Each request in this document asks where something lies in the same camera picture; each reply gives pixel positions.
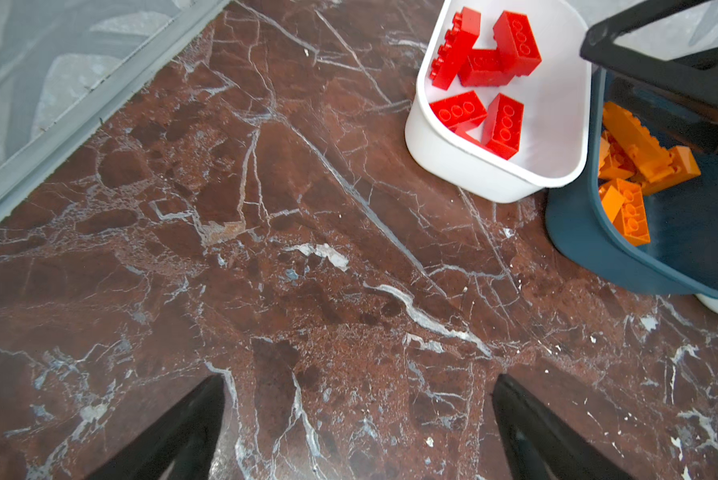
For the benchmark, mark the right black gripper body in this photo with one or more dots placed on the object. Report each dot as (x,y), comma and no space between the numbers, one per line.
(678,96)

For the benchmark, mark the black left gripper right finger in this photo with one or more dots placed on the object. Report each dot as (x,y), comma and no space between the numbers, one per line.
(540,445)

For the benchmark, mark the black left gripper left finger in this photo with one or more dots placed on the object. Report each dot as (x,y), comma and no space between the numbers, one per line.
(180,445)

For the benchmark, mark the long orange lego brick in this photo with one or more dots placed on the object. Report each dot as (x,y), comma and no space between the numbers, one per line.
(652,161)

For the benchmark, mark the red lego brick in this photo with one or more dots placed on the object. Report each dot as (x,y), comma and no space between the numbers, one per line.
(465,110)
(516,45)
(483,68)
(458,43)
(502,129)

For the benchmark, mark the small orange lego brick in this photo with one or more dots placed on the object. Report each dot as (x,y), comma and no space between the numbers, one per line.
(684,167)

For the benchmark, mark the teal plastic bin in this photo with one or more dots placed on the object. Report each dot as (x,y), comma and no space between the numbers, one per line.
(682,256)

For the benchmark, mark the left white plastic bin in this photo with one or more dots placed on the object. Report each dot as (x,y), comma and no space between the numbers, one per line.
(557,98)

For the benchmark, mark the aluminium cage frame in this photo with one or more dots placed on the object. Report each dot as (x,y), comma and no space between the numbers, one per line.
(67,66)

